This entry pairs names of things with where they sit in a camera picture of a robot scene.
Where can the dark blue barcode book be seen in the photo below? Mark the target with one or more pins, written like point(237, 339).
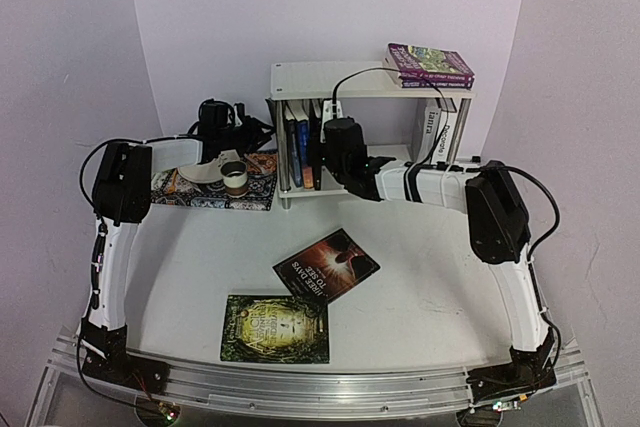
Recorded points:
point(292, 145)

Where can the black gold-circle book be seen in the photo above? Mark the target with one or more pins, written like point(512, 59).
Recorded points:
point(314, 149)

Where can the dark Days book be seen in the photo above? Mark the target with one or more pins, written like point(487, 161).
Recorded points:
point(327, 269)

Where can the Decorate Furniture large book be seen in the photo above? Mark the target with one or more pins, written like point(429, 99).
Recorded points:
point(445, 127)

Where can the grey ianra book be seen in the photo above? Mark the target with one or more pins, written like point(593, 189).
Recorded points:
point(425, 128)

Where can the green Alice book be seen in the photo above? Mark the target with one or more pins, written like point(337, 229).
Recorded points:
point(272, 329)

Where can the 117-Storey Treehouse book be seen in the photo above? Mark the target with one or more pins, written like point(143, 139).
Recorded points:
point(415, 63)

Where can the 52-Storey Treehouse book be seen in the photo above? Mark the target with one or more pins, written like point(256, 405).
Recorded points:
point(423, 83)

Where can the blue orange paperback book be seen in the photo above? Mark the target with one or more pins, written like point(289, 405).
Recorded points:
point(302, 132)

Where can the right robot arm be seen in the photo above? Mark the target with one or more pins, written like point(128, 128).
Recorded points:
point(499, 236)

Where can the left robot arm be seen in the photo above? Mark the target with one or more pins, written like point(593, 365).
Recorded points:
point(120, 199)

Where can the small brown white cup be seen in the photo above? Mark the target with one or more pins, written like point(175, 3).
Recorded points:
point(235, 178)

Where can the pink white plate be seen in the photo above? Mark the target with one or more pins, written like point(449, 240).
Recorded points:
point(209, 172)

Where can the white two-tier shelf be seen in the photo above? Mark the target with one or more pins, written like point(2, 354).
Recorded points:
point(300, 81)

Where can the patterned placemat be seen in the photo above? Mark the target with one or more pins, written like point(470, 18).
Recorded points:
point(171, 188)

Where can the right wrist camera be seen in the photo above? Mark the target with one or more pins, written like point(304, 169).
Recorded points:
point(331, 110)

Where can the aluminium front rail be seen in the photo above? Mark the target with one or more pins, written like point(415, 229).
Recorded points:
point(314, 395)

